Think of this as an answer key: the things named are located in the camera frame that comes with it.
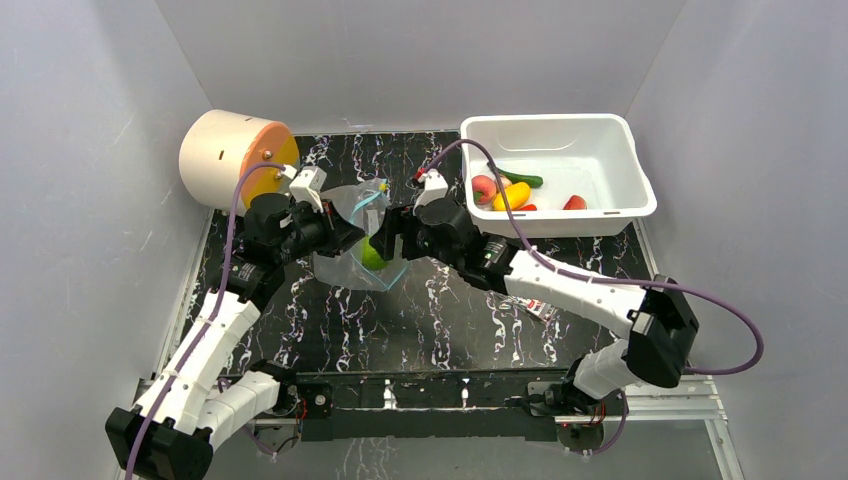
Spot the toy peach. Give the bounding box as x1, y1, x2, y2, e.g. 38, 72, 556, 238
471, 175, 498, 206

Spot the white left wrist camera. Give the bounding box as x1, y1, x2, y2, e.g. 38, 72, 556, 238
281, 165, 327, 213

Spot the aluminium frame rail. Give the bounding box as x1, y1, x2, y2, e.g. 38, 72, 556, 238
129, 374, 730, 480

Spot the clear zip top bag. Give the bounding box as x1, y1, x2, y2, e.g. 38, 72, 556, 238
313, 178, 409, 292

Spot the cream cylinder with orange face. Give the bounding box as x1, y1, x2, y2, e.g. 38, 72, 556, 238
178, 109, 300, 211

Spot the yellow toy mango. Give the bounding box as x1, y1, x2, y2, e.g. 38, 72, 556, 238
491, 182, 532, 212

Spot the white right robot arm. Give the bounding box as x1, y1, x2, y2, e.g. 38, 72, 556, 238
369, 198, 699, 417

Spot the green toy lime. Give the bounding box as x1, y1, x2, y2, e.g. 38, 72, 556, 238
360, 236, 389, 271

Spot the pack of coloured markers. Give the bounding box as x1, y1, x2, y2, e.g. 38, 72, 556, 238
511, 297, 557, 324

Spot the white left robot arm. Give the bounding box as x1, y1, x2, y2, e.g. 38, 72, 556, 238
105, 194, 365, 479

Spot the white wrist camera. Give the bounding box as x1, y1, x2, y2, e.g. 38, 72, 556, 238
281, 165, 327, 213
413, 169, 449, 210

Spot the green toy cucumber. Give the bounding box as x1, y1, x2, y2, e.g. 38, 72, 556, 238
496, 168, 544, 189

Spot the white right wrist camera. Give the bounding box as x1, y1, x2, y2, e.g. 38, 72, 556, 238
413, 169, 449, 210

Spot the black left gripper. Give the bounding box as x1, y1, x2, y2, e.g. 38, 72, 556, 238
276, 199, 366, 265

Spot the white plastic bin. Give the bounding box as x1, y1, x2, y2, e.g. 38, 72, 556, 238
460, 113, 657, 238

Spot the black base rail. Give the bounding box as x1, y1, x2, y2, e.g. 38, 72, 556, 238
291, 369, 631, 444

